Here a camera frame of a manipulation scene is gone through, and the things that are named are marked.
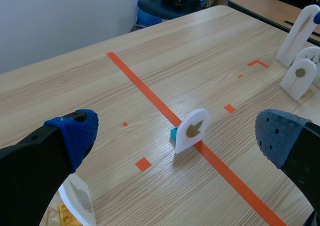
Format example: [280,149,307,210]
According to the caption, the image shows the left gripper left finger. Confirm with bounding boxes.
[0,108,100,226]

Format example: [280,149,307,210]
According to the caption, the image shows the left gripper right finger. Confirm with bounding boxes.
[254,108,320,226]

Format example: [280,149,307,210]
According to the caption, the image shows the white arched round leaf card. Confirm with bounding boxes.
[278,58,318,102]

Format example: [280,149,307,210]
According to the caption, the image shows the white arched maple leaf card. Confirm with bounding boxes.
[174,107,211,155]

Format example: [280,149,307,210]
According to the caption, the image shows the small yellow card stand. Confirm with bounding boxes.
[46,202,81,226]

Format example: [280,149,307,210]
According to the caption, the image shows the small turquoise card stand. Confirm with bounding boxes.
[170,126,181,143]

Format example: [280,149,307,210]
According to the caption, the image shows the wooden desk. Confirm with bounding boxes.
[227,0,320,46]

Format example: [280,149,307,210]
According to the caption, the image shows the blue plastic bag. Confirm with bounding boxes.
[136,0,164,29]

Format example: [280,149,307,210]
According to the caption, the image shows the dark blue chair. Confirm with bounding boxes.
[135,0,209,32]

